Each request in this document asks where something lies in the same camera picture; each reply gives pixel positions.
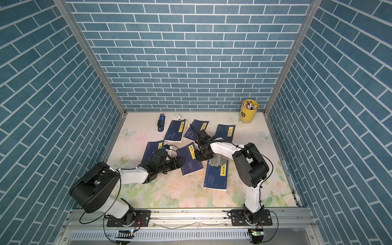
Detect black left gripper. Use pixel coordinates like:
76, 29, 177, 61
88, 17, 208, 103
156, 156, 186, 175

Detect grey striped cleaning cloth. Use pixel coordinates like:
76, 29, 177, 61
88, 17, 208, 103
208, 154, 228, 167

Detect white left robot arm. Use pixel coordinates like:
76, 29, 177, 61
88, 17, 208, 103
69, 149, 185, 225

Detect blue black stapler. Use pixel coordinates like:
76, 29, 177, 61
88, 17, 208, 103
157, 113, 165, 132

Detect blue book Tang poems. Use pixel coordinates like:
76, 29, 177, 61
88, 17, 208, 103
178, 143, 203, 176

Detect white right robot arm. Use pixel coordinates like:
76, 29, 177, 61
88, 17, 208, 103
195, 130, 270, 225

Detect blue book Shijing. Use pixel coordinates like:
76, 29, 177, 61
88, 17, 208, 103
139, 140, 168, 170

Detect blue book Yuewei notes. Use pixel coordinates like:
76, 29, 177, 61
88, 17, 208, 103
184, 119, 209, 141

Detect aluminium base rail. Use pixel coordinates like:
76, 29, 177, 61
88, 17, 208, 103
55, 207, 323, 245

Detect yellow pen holder cup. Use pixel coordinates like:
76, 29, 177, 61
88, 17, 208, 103
239, 99, 259, 124

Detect blue book Mengxi notes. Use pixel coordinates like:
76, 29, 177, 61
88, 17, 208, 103
204, 161, 228, 191

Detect blue book Zhuangzi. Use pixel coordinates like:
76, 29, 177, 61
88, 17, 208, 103
215, 124, 235, 142

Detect blue book Hanfeizi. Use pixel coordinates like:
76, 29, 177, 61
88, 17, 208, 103
164, 119, 187, 143

